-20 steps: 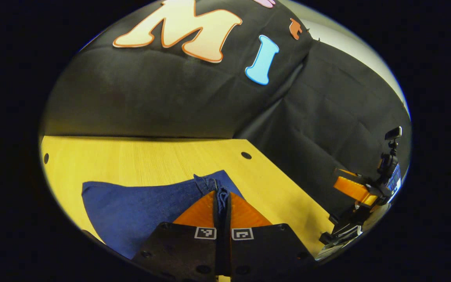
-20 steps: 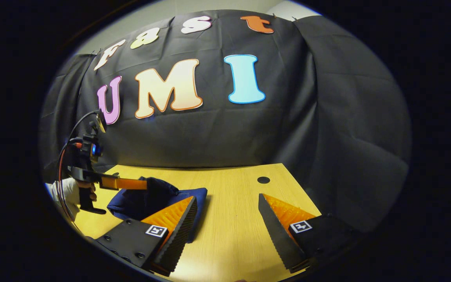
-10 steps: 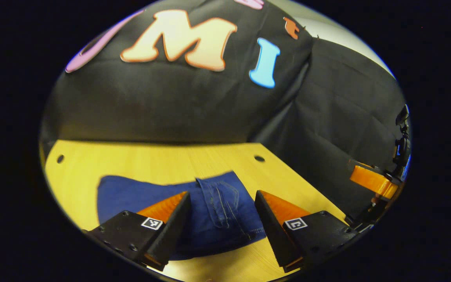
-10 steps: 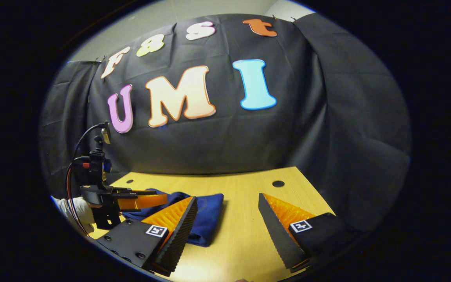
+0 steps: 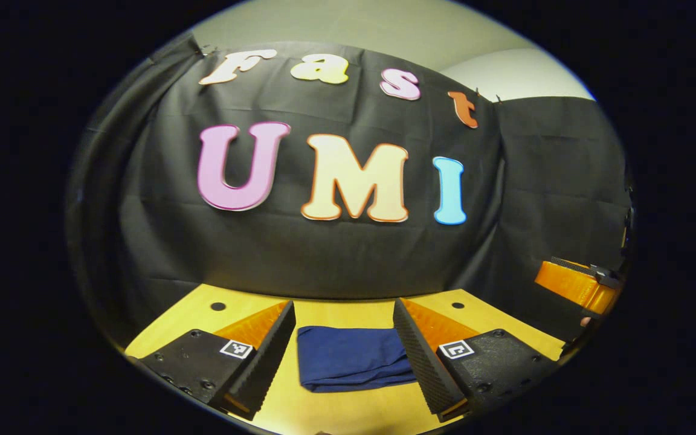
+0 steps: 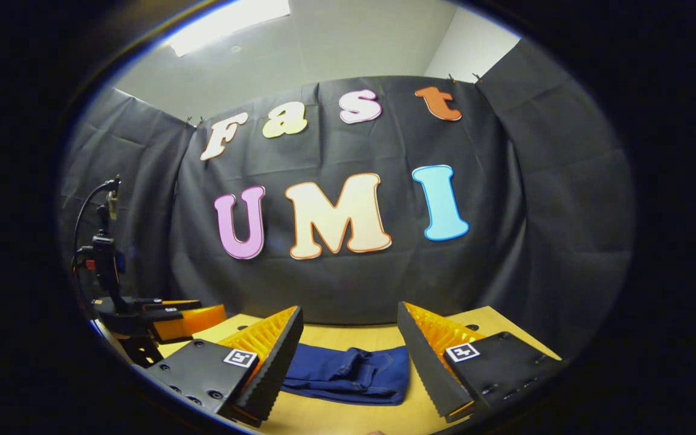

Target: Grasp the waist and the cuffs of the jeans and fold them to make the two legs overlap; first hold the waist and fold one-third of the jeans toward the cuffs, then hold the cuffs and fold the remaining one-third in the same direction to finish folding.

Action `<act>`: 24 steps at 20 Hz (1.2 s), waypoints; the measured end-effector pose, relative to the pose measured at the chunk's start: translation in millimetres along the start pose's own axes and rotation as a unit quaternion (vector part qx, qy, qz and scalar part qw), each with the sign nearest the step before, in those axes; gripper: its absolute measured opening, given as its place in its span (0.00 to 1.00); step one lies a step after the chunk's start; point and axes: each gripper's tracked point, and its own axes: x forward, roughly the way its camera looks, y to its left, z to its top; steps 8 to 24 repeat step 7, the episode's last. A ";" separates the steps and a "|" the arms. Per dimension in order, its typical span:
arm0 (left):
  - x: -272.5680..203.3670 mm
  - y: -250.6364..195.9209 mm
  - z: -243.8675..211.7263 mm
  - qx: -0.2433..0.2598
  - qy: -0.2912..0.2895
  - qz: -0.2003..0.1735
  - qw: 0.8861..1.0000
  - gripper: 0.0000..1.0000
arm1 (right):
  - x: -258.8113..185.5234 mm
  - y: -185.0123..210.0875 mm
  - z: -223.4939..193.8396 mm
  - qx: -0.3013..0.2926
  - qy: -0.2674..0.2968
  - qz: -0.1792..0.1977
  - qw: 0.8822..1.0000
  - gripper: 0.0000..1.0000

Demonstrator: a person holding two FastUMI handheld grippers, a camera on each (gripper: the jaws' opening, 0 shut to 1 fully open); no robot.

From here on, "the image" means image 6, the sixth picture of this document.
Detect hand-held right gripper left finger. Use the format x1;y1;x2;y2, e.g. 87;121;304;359
141;305;305;428

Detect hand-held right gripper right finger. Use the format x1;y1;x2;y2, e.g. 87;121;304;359
396;301;566;424

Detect blue jeans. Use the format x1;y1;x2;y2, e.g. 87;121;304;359
280;343;411;406

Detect black backdrop cloth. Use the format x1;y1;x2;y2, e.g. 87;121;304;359
57;38;637;364

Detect black cable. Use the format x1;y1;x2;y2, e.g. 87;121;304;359
74;179;113;257

